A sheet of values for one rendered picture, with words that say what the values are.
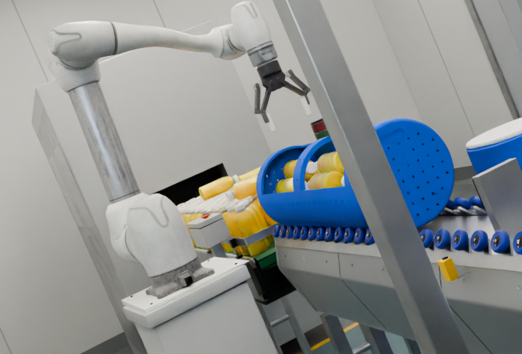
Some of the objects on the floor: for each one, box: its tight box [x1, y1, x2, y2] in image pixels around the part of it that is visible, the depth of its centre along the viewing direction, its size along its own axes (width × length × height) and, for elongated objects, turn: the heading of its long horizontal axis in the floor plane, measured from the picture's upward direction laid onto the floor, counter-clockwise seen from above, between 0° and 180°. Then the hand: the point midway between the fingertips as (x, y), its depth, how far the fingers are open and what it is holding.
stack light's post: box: [402, 337, 422, 354], centre depth 345 cm, size 4×4×110 cm
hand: (290, 120), depth 263 cm, fingers open, 13 cm apart
